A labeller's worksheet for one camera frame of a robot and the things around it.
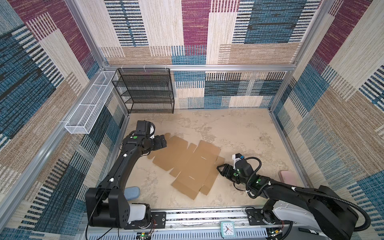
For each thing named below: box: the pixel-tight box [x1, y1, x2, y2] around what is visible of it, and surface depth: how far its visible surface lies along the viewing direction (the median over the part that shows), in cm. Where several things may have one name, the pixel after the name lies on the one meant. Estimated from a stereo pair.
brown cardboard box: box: [147, 133, 225, 200], surface depth 94 cm
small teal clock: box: [221, 221, 236, 238], surface depth 71 cm
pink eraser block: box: [278, 170, 298, 186], surface depth 89 cm
